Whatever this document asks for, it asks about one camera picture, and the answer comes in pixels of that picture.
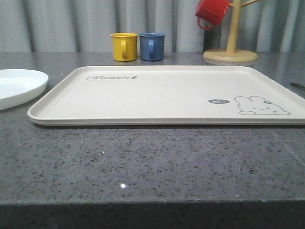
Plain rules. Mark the white round plate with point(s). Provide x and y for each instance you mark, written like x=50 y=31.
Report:
x=18 y=86

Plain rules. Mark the silver metal spoon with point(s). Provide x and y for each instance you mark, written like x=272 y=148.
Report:
x=299 y=85

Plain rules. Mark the beige rabbit serving tray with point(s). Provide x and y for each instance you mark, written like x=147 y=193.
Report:
x=168 y=95

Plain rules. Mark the blue enamel mug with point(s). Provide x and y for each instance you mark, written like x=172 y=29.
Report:
x=152 y=46

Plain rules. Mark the yellow enamel mug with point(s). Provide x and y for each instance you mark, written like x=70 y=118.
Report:
x=124 y=46

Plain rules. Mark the wooden mug tree stand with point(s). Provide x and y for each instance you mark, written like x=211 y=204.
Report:
x=231 y=53

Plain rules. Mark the red enamel mug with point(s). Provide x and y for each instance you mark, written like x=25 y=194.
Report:
x=212 y=11

